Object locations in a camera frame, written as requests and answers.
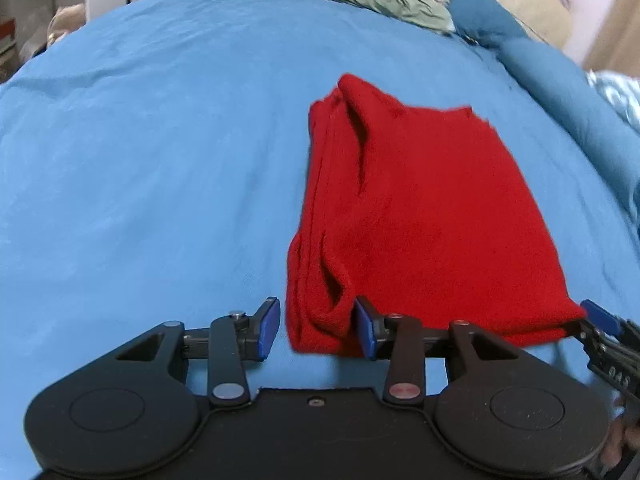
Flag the blue duvet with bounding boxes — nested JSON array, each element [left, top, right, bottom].
[[495, 37, 640, 211]]

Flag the beige curtain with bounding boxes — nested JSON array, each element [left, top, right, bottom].
[[582, 0, 640, 78]]

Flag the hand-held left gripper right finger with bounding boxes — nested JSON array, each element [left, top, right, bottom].
[[354, 295, 521, 406]]

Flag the blue pillow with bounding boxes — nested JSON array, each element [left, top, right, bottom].
[[450, 0, 528, 48]]

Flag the blue bed sheet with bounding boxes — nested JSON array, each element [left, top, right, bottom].
[[0, 0, 640, 476]]

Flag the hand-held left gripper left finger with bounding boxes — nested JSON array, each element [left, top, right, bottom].
[[115, 297, 282, 408]]

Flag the beige pillow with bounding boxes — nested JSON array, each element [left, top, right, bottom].
[[240, 0, 573, 51]]

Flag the white plastic bag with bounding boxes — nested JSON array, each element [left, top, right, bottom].
[[47, 4, 87, 48]]

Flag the person's right hand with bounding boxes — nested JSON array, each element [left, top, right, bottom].
[[602, 410, 640, 468]]

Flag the red towel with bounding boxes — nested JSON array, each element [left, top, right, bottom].
[[286, 73, 588, 358]]

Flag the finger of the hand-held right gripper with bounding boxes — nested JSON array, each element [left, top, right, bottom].
[[565, 320, 640, 401], [580, 299, 640, 344]]

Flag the light blue blanket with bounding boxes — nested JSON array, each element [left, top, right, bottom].
[[587, 70, 640, 126]]

